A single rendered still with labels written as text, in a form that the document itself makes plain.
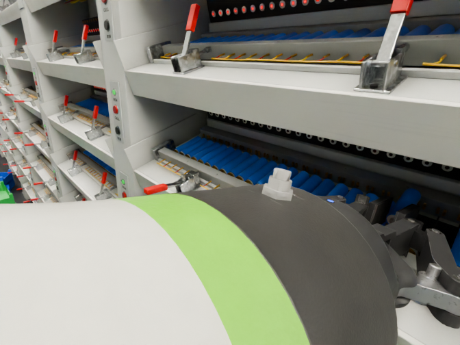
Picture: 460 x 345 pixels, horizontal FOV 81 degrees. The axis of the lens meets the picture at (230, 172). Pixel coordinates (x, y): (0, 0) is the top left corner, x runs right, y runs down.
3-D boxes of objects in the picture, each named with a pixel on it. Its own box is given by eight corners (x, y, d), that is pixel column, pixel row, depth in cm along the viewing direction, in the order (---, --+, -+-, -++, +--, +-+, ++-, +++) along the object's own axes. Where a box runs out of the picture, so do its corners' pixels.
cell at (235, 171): (259, 164, 49) (235, 182, 46) (252, 161, 50) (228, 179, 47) (259, 155, 48) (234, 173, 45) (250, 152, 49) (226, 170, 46)
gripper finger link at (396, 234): (350, 225, 16) (375, 236, 15) (408, 209, 23) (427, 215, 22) (331, 283, 17) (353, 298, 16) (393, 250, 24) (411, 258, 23)
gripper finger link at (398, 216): (396, 211, 24) (405, 214, 23) (412, 202, 29) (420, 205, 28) (385, 241, 24) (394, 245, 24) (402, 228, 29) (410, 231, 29)
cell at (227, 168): (251, 161, 50) (227, 179, 47) (244, 158, 52) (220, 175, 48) (250, 152, 49) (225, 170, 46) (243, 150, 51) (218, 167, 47)
